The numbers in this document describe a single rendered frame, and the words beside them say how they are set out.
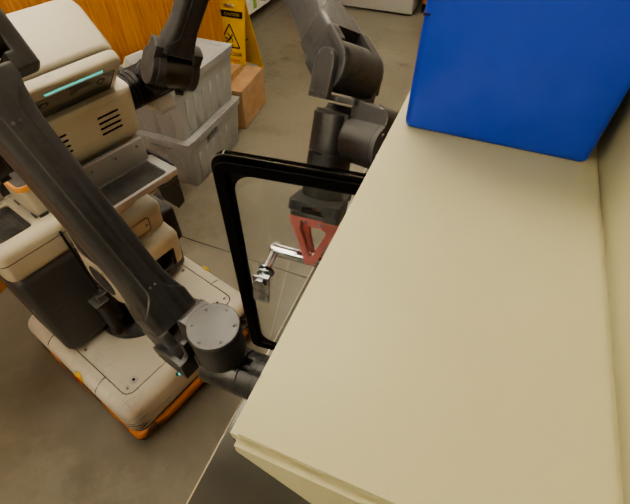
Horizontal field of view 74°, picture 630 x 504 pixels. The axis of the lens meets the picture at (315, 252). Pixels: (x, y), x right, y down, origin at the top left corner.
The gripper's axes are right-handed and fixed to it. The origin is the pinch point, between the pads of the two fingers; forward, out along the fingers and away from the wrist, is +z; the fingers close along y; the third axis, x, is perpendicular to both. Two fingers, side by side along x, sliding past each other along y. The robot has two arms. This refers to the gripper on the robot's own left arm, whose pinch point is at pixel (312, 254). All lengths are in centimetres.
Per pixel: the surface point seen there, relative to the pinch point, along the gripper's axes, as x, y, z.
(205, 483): 7.9, -12.8, 35.7
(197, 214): 101, 154, 61
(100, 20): 159, 151, -31
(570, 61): -16.3, -30.3, -25.8
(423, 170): -11.1, -30.9, -19.7
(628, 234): -19.5, -35.0, -19.6
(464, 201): -13.4, -32.6, -18.9
